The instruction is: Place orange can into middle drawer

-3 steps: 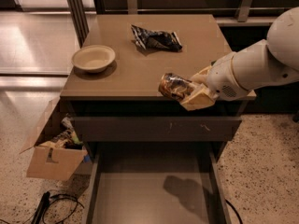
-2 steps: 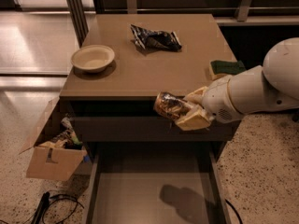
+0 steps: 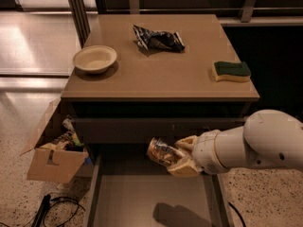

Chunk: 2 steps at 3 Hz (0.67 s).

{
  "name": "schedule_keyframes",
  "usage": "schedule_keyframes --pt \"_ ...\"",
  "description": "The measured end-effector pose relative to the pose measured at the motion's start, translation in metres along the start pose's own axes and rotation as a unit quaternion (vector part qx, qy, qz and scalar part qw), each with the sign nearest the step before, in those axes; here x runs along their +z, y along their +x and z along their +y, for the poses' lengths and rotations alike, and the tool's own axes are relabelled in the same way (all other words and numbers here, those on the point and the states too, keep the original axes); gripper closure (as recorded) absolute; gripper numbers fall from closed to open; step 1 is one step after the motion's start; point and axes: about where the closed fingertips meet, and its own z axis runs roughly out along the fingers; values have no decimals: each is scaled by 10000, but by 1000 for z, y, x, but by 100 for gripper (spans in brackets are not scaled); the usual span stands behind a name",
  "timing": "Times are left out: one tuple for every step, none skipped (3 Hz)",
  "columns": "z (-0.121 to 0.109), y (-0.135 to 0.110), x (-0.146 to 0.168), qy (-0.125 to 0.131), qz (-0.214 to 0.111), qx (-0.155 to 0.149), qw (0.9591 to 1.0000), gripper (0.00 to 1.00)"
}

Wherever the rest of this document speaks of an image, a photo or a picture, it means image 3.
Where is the crumpled blue chip bag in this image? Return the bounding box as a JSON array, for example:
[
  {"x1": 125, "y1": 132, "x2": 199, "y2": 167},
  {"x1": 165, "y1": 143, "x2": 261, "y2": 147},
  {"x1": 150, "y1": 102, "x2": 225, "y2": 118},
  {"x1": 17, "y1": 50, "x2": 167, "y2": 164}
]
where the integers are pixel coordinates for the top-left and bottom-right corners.
[{"x1": 133, "y1": 25, "x2": 185, "y2": 53}]

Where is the black cable right of drawer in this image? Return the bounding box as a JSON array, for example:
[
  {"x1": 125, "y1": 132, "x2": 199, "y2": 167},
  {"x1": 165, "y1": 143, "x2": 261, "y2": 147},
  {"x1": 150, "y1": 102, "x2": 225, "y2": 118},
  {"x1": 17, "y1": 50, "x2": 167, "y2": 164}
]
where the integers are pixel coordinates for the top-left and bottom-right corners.
[{"x1": 227, "y1": 201, "x2": 247, "y2": 227}]

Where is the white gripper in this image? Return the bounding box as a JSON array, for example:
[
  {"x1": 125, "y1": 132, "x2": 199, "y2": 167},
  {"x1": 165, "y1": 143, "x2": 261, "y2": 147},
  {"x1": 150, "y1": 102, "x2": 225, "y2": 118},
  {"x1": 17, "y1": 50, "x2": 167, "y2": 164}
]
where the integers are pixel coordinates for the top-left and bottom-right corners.
[{"x1": 167, "y1": 130, "x2": 228, "y2": 178}]

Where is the orange soda can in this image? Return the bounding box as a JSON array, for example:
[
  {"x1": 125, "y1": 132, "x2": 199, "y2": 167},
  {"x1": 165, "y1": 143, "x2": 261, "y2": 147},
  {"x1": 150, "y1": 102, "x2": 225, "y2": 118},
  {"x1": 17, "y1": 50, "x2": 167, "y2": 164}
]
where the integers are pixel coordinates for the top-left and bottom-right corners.
[{"x1": 147, "y1": 138, "x2": 187, "y2": 166}]

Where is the metal railing frame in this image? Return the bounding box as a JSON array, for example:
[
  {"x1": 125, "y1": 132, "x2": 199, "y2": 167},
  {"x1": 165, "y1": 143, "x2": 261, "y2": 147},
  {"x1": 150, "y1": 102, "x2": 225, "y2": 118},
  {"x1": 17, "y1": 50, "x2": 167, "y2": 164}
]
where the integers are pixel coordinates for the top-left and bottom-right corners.
[{"x1": 6, "y1": 0, "x2": 303, "y2": 47}]

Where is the green and yellow sponge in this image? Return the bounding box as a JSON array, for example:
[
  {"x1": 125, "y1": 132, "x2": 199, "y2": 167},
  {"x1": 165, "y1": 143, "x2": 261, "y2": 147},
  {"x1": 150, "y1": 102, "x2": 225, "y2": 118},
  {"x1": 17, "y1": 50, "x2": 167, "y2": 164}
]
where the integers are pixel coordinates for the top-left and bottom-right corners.
[{"x1": 212, "y1": 61, "x2": 251, "y2": 82}]

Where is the tan drawer cabinet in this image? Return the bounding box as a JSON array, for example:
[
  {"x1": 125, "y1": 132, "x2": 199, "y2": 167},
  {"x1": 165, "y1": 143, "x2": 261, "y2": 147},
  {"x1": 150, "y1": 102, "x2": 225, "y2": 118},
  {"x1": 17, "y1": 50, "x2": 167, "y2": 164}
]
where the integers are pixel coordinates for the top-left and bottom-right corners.
[{"x1": 60, "y1": 13, "x2": 260, "y2": 227}]

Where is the trash inside cardboard box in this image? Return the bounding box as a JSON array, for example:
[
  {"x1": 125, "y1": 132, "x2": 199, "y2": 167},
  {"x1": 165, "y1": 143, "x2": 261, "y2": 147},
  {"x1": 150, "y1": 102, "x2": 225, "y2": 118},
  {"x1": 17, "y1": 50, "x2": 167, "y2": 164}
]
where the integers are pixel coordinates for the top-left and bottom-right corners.
[{"x1": 41, "y1": 118, "x2": 84, "y2": 152}]

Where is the white paper bowl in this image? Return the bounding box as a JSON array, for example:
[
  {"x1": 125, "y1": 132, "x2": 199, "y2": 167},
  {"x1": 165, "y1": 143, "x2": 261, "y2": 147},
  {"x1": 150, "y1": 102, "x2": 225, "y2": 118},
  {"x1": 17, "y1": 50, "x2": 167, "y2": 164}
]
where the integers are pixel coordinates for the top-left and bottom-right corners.
[{"x1": 72, "y1": 45, "x2": 117, "y2": 74}]

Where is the open middle drawer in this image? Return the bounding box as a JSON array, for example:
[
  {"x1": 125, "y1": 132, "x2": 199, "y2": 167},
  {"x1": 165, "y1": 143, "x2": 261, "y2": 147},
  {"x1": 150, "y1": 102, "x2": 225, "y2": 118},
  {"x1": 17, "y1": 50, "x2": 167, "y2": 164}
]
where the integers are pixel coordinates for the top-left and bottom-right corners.
[{"x1": 83, "y1": 145, "x2": 234, "y2": 227}]

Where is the black power adapter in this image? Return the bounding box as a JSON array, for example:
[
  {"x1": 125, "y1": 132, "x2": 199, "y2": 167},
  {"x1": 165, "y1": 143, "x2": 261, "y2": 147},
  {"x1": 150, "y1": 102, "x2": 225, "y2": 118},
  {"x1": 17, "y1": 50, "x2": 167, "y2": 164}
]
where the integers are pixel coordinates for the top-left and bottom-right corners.
[{"x1": 31, "y1": 194, "x2": 51, "y2": 227}]

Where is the closed top drawer front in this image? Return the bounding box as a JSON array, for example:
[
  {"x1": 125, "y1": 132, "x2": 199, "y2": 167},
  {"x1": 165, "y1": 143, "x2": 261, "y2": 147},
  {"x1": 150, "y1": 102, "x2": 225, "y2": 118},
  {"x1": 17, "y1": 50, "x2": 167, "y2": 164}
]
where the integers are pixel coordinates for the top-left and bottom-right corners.
[{"x1": 73, "y1": 118, "x2": 244, "y2": 144}]

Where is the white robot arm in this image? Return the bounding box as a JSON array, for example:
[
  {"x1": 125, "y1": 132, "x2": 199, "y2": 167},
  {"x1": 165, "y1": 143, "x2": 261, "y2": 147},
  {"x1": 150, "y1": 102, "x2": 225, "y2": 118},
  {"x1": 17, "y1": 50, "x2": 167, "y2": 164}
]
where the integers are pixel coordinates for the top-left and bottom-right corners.
[{"x1": 168, "y1": 110, "x2": 303, "y2": 177}]

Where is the black cable on floor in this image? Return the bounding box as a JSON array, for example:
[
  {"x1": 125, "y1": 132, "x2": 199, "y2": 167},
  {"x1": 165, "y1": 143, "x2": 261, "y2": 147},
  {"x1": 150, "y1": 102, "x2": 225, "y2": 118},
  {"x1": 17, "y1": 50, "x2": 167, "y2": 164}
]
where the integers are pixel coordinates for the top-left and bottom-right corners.
[{"x1": 0, "y1": 195, "x2": 86, "y2": 227}]

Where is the open cardboard box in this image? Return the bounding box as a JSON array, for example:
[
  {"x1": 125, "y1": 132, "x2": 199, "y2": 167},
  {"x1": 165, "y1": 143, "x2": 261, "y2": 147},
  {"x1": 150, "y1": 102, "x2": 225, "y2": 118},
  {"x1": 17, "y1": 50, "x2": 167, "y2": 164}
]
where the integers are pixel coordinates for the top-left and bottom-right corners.
[{"x1": 20, "y1": 98, "x2": 90, "y2": 183}]

